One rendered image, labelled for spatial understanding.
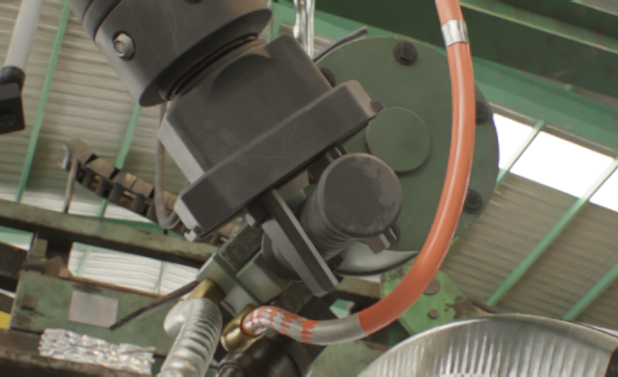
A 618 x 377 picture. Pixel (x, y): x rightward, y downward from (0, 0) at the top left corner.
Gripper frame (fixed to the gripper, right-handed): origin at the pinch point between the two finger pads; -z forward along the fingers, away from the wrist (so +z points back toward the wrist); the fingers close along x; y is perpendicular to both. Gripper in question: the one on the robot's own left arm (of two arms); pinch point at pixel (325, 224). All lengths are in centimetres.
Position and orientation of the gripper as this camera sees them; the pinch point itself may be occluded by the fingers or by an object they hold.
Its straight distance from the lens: 55.4
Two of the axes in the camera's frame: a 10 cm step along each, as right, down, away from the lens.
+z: -5.8, -8.1, 0.5
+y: -2.5, 2.4, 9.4
